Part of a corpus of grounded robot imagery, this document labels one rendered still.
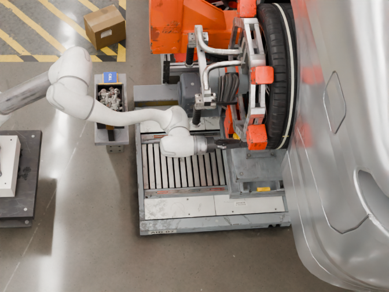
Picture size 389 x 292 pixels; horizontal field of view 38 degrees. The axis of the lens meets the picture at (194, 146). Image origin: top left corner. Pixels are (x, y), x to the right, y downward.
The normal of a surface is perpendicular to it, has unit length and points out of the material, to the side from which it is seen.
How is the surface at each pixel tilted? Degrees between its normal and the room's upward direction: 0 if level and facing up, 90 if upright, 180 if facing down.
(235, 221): 0
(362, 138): 80
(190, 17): 90
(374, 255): 89
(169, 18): 90
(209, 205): 0
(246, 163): 0
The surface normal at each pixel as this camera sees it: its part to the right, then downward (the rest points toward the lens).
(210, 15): 0.64, -0.43
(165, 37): 0.09, 0.86
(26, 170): 0.07, -0.51
